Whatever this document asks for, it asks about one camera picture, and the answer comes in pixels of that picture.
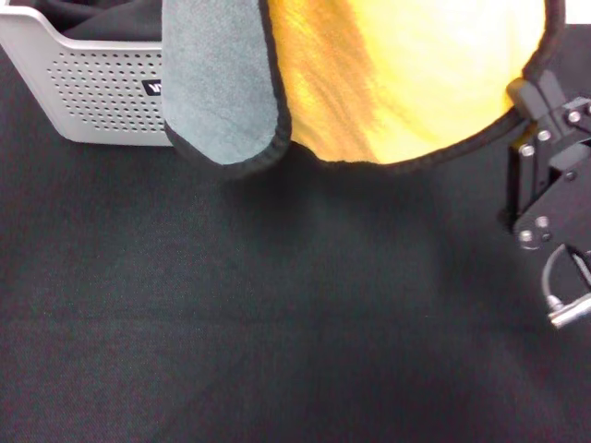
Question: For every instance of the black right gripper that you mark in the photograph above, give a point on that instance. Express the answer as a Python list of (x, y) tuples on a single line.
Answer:
[(572, 203)]

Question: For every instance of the yellow grey towel black edge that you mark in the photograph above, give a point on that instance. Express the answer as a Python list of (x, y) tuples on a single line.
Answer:
[(392, 69)]

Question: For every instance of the black tablecloth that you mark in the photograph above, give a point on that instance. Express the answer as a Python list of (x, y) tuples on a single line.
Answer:
[(231, 300)]

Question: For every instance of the grey perforated storage box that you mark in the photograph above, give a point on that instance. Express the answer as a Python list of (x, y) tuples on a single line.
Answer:
[(92, 106)]

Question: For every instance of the black cloth box liner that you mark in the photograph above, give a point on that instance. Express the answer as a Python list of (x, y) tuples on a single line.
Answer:
[(106, 18)]

